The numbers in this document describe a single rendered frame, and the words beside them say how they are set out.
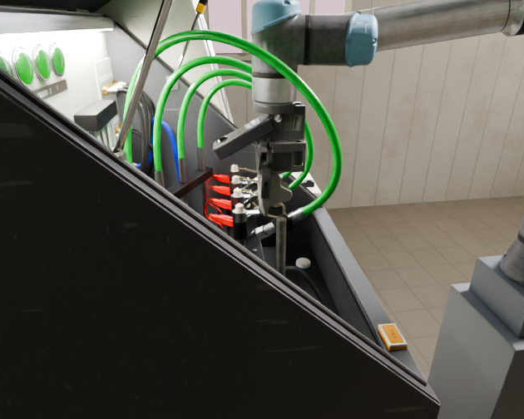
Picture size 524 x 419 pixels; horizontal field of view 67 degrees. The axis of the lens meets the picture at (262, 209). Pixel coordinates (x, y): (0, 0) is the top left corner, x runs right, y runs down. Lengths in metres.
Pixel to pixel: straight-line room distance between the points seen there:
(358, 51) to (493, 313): 0.73
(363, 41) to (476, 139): 3.20
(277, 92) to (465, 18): 0.36
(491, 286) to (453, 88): 2.61
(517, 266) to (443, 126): 2.63
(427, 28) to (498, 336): 0.68
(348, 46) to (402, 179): 2.97
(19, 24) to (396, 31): 0.57
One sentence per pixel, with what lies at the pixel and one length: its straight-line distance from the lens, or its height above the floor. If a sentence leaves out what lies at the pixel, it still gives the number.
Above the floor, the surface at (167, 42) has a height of 1.40.
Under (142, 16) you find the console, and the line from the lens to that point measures 1.07.
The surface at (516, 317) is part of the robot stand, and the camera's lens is 1.07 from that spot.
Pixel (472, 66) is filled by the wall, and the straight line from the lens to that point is 3.63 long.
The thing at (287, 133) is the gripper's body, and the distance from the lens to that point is 0.70.
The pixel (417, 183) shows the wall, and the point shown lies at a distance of 3.67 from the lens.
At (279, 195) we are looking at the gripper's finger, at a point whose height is 1.14.
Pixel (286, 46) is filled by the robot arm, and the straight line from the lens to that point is 0.65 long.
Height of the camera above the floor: 1.43
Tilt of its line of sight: 25 degrees down
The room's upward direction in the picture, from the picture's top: straight up
